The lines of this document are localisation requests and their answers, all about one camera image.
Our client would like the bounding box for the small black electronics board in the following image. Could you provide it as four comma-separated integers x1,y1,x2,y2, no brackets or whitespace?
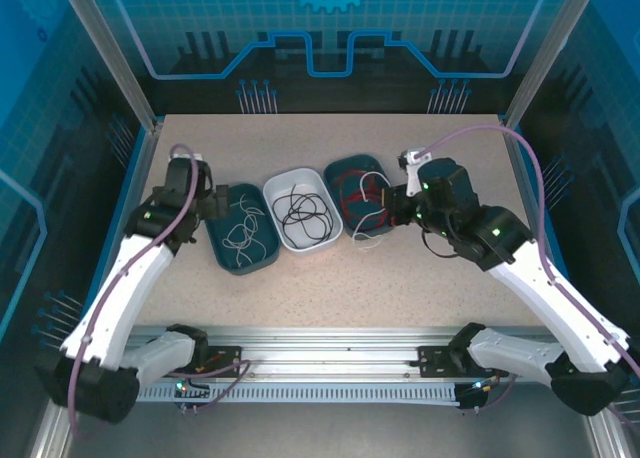
173,381,211,413
457,377,501,413

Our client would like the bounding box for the teal plastic bin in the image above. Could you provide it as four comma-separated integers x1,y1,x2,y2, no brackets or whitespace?
322,152,404,241
204,181,281,278

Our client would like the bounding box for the white cable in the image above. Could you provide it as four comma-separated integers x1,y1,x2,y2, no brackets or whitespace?
222,195,270,268
351,171,395,253

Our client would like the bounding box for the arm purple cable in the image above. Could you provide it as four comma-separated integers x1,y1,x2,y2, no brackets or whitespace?
67,144,251,439
414,122,640,429

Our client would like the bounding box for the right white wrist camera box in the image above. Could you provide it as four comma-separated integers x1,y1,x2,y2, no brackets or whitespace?
398,149,425,198

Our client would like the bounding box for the aluminium frame post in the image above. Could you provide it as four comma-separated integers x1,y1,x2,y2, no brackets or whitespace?
498,0,604,134
53,0,164,132

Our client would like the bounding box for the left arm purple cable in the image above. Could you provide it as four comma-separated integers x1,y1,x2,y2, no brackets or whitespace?
67,144,251,439

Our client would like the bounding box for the grey metal sheet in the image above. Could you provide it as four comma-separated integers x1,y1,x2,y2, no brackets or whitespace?
64,402,606,458

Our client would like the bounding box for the slotted grey cable duct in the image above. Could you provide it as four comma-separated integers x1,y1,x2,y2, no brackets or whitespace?
137,383,461,405

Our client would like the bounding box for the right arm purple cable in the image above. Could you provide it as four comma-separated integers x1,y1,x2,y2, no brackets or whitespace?
414,122,640,429

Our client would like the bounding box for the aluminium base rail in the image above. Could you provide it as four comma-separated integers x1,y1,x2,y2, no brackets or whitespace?
124,325,556,385

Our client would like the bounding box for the red cable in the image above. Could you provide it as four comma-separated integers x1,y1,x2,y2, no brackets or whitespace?
337,175,394,229
339,167,386,207

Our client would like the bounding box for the white plastic bin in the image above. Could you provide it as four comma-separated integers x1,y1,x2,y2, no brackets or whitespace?
262,166,344,255

